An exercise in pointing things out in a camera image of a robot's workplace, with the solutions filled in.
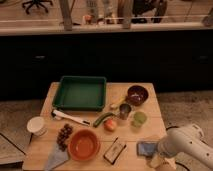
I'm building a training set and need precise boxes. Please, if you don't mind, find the green cup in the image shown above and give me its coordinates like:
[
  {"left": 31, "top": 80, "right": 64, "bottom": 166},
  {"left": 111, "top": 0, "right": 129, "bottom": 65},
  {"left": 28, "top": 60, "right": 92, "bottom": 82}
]
[{"left": 131, "top": 111, "right": 147, "bottom": 129}]

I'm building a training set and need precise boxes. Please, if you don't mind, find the dark maroon bowl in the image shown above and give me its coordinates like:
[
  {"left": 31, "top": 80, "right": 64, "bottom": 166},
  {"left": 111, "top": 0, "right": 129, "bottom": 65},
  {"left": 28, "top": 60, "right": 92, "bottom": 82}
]
[{"left": 126, "top": 85, "right": 149, "bottom": 106}]

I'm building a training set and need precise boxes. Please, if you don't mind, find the black cable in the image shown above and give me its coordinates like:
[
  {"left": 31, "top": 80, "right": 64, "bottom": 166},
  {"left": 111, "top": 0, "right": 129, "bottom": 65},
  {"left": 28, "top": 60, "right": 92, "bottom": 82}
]
[{"left": 174, "top": 161, "right": 191, "bottom": 171}]

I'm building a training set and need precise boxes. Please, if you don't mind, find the white paper cup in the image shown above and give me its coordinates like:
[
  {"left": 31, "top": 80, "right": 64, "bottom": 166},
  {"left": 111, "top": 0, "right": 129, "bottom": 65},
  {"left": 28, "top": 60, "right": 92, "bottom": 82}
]
[{"left": 27, "top": 116, "right": 47, "bottom": 136}]

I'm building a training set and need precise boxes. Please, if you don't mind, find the blue sponge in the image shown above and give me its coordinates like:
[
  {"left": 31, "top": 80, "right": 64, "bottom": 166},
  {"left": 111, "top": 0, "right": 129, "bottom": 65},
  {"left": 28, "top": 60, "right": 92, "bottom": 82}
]
[{"left": 136, "top": 141, "right": 157, "bottom": 157}]

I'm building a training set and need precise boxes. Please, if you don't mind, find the wooden table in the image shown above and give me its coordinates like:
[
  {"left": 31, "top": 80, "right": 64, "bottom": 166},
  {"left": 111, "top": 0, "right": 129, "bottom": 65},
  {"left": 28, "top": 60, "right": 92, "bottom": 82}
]
[{"left": 22, "top": 82, "right": 166, "bottom": 171}]

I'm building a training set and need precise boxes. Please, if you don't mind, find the grey cloth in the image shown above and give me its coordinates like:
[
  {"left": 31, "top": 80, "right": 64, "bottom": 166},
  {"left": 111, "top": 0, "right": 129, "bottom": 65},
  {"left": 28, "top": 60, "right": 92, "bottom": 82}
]
[{"left": 44, "top": 143, "right": 69, "bottom": 171}]

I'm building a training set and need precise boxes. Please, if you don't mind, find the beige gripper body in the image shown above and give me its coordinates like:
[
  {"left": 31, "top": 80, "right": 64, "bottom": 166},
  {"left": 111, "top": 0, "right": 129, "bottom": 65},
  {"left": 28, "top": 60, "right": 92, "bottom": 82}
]
[{"left": 147, "top": 135, "right": 168, "bottom": 169}]

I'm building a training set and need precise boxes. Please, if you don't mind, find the bunch of dark grapes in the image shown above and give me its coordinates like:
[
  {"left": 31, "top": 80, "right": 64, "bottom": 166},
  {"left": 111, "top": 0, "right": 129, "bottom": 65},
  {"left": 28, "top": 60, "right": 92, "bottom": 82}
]
[{"left": 57, "top": 124, "right": 73, "bottom": 151}]

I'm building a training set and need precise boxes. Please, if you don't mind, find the orange bowl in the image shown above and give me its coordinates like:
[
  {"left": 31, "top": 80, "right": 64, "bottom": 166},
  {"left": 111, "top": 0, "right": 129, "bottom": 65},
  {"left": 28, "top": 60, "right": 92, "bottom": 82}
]
[{"left": 68, "top": 129, "right": 101, "bottom": 161}]

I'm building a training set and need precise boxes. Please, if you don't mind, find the white handled kitchen tool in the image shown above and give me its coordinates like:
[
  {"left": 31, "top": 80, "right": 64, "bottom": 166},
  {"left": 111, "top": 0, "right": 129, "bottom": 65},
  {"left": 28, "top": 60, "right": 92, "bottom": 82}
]
[{"left": 51, "top": 109, "right": 90, "bottom": 126}]

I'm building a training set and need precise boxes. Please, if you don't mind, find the red apple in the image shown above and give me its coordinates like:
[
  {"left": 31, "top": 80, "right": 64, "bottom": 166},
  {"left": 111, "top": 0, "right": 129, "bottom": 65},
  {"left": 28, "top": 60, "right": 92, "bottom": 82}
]
[{"left": 104, "top": 118, "right": 117, "bottom": 132}]

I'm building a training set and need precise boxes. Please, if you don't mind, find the green plastic tray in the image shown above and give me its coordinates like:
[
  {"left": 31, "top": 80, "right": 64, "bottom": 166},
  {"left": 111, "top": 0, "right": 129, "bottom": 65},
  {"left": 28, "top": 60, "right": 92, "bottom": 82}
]
[{"left": 52, "top": 76, "right": 106, "bottom": 111}]

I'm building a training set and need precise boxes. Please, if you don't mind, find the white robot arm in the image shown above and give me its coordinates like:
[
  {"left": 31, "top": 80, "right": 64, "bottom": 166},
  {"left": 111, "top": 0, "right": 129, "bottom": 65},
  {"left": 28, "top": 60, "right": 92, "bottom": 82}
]
[{"left": 148, "top": 124, "right": 213, "bottom": 171}]

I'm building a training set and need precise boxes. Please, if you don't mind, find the green cucumber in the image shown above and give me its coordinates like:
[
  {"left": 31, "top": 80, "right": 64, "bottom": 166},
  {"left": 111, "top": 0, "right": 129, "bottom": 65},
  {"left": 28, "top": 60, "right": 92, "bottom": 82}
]
[{"left": 93, "top": 112, "right": 115, "bottom": 128}]

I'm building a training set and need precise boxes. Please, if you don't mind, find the metal cup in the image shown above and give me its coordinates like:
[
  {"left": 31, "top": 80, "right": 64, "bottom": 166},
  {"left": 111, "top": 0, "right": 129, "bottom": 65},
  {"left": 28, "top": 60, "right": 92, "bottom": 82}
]
[{"left": 119, "top": 104, "right": 131, "bottom": 120}]

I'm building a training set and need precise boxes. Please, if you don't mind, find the yellow banana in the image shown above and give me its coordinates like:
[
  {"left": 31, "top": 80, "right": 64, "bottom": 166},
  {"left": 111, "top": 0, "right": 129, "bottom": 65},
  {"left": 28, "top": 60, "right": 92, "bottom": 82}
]
[{"left": 110, "top": 96, "right": 126, "bottom": 110}]

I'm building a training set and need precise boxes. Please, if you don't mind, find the black rectangular box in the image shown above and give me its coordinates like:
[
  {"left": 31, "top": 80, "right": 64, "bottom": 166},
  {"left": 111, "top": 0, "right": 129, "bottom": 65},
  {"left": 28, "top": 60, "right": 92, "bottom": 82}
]
[{"left": 103, "top": 138, "right": 126, "bottom": 165}]

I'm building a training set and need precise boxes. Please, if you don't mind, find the black office chair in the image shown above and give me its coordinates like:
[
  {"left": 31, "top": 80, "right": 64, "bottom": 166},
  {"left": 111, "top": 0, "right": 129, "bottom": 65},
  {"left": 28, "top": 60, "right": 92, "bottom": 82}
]
[{"left": 22, "top": 0, "right": 53, "bottom": 14}]

